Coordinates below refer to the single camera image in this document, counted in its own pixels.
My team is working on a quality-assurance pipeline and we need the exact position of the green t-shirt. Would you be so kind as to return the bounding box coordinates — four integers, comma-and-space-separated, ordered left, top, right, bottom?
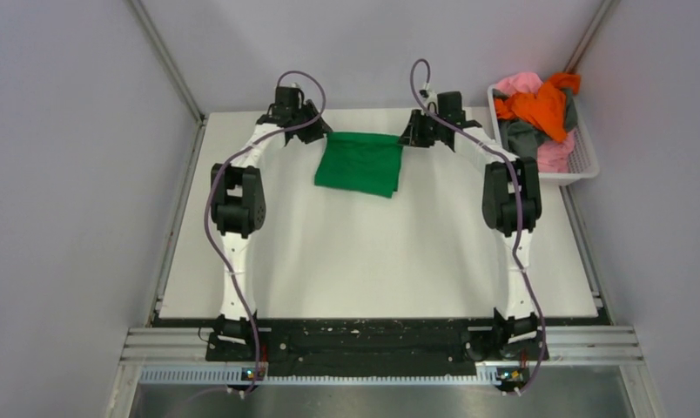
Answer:
313, 131, 403, 199

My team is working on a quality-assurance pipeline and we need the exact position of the aluminium frame rail left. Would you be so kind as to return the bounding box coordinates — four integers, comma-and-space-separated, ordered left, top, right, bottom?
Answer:
126, 0, 205, 327

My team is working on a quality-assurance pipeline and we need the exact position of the aluminium front rail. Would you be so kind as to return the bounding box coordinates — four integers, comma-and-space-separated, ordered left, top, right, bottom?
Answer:
120, 325, 643, 366

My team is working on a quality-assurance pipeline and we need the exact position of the orange t-shirt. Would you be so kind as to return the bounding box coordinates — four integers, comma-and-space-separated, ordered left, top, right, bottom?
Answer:
494, 72, 582, 143

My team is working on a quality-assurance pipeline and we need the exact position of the aluminium frame rail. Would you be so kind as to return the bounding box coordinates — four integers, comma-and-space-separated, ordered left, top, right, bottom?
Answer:
563, 0, 621, 74
126, 0, 205, 327

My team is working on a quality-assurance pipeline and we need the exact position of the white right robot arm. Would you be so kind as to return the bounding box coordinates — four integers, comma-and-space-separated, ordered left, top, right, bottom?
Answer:
399, 87, 542, 359

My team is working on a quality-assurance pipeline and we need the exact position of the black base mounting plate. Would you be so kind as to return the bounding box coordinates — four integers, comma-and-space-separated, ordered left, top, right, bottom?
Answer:
204, 317, 548, 379

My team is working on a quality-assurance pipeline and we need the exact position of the grey t-shirt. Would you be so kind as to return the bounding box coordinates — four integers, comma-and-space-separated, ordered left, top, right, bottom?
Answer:
493, 90, 576, 171

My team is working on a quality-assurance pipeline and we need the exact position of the aluminium frame rail right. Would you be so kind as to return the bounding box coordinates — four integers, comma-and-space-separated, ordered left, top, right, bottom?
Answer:
563, 0, 621, 74

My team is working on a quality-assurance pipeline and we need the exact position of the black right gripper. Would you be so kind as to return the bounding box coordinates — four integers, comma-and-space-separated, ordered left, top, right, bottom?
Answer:
397, 110, 446, 149

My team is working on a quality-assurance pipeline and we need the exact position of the white slotted cable duct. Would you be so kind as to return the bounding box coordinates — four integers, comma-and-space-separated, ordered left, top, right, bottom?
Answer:
138, 366, 500, 386

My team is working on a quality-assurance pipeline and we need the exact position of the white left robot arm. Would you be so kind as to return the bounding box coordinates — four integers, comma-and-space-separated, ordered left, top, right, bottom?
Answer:
205, 84, 332, 360

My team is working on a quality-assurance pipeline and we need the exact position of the pink t-shirt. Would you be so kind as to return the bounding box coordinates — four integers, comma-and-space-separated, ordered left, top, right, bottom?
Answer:
492, 72, 582, 173

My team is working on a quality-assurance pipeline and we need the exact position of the white laundry basket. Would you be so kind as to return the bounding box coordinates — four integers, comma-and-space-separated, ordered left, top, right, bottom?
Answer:
486, 82, 601, 187

